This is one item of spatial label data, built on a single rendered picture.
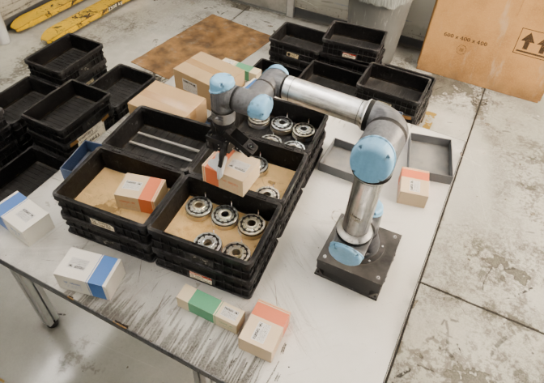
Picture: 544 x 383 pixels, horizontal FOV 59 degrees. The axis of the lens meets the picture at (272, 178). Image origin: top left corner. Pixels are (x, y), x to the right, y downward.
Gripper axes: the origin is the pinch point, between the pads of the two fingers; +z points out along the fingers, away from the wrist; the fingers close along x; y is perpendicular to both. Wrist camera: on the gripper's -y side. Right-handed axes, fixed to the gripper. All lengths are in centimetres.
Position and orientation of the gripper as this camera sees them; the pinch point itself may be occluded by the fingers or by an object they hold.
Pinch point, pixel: (231, 167)
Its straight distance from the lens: 165.2
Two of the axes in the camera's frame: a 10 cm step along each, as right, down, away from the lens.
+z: -0.3, 7.0, 7.1
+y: -8.9, -3.4, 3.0
